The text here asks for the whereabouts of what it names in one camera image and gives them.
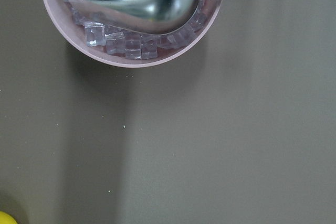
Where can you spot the pink bowl with ice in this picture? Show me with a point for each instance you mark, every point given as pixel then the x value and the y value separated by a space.
pixel 124 48

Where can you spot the yellow lemon near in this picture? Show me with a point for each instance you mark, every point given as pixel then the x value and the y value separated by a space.
pixel 6 218

